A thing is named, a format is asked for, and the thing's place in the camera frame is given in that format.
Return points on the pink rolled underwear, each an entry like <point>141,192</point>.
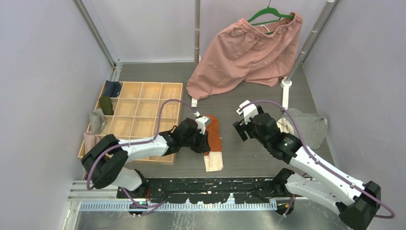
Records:
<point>90,140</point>

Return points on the metal rack pole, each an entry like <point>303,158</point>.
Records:
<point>286,82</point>
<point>197,32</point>

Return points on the beige underwear on table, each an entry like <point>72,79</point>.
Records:
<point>285,126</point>

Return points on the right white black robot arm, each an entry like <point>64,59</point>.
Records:
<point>354,201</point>

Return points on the grey rolled underwear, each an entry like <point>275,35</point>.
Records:
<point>97,121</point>

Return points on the slotted aluminium cable duct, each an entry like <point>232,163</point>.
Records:
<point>200,206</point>

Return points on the right metal rack pole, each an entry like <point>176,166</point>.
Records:
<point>286,82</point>

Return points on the left aluminium frame post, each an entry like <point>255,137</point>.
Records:
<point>91,17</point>

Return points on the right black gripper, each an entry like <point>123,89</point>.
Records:
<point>241,127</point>

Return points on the dark green rolled underwear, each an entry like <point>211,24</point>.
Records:
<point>106,105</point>

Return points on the navy rolled underwear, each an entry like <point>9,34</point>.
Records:
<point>112,89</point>

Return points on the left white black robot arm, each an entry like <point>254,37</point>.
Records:
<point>105,162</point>

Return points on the wooden compartment tray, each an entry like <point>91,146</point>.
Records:
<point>140,109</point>

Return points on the grey underwear on table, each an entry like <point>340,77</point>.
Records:
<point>313,127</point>

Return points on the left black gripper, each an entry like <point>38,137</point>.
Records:
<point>203,146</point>

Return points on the wrist white camera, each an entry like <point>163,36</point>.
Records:
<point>248,110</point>
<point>202,122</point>

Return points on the orange white underwear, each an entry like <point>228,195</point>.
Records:
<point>213,159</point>

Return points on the pink shorts on hanger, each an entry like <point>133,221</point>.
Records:
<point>259,54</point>

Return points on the centre metal rack pole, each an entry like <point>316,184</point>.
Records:
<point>197,32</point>

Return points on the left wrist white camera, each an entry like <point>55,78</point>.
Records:
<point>202,122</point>

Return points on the green clothes hanger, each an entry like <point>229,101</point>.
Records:
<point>271,11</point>

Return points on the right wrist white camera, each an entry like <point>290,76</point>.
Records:
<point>248,110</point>

